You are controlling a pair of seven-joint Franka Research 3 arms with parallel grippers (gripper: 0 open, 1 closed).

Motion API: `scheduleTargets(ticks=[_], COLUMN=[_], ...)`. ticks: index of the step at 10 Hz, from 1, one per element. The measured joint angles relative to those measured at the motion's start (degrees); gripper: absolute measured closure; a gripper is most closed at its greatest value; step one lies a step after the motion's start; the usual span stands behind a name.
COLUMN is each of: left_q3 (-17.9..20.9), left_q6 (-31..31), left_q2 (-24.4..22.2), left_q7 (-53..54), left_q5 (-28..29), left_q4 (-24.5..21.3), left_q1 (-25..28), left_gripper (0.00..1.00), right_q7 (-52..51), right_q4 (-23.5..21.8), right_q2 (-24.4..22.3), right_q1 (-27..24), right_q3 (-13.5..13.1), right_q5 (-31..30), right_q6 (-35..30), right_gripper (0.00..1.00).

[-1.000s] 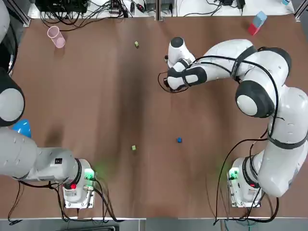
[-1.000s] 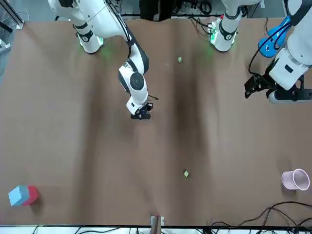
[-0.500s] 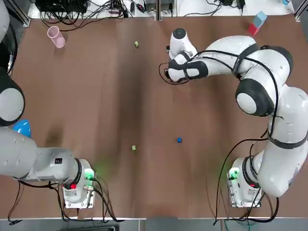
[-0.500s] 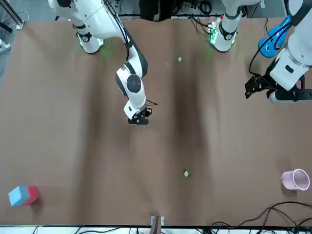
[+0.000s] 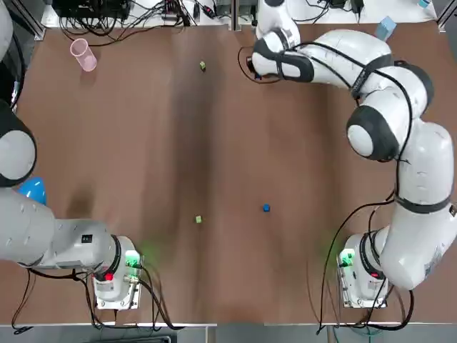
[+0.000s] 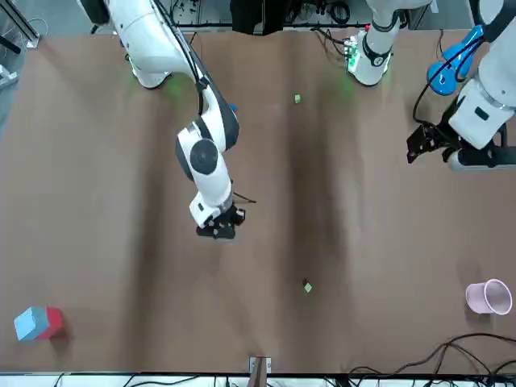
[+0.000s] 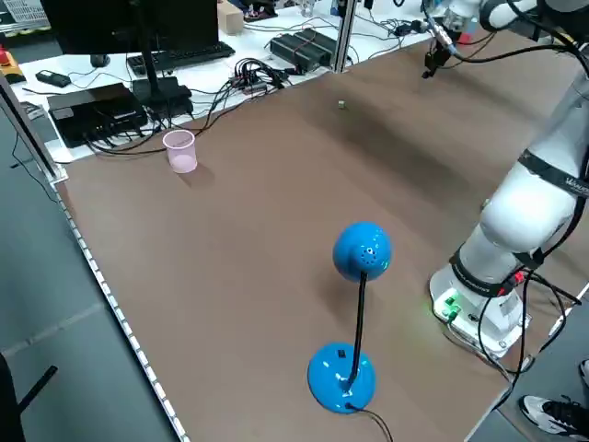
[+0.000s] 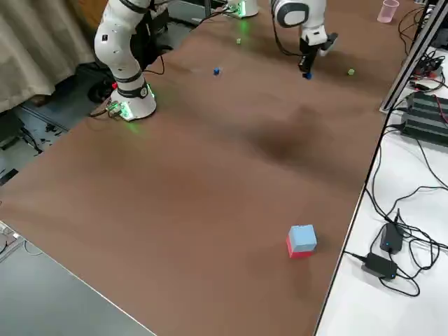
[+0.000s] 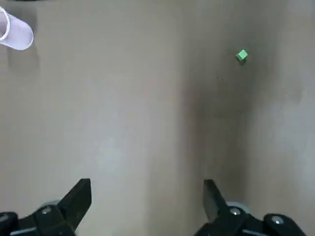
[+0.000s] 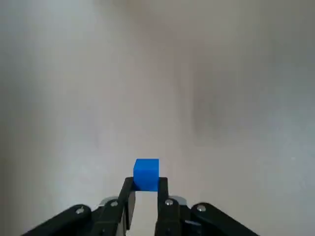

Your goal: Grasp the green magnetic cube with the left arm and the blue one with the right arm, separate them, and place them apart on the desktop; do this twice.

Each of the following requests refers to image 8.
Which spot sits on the red foam cube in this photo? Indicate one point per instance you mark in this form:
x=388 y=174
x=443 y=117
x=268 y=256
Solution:
x=297 y=255

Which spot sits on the pink plastic cup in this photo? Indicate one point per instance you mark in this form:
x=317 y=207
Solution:
x=388 y=14

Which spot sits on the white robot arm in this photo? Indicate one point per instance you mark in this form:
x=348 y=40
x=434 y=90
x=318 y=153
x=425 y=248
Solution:
x=115 y=45

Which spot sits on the black power adapter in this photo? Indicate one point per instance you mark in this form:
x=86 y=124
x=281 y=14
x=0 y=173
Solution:
x=379 y=266
x=391 y=239

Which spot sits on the beige curtain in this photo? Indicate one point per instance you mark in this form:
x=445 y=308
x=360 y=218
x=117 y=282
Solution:
x=42 y=42

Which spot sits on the blue magnetic cube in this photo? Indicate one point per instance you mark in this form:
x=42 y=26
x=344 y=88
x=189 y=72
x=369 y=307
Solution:
x=217 y=71
x=307 y=75

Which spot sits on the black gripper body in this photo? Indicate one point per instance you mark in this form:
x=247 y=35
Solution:
x=306 y=50

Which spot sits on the grey side table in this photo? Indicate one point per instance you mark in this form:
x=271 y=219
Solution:
x=52 y=297

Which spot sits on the black finned power supply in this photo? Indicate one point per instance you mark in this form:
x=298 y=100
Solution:
x=423 y=127
x=428 y=103

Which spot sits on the aluminium profile post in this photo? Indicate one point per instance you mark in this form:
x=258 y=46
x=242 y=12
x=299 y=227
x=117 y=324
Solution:
x=403 y=75

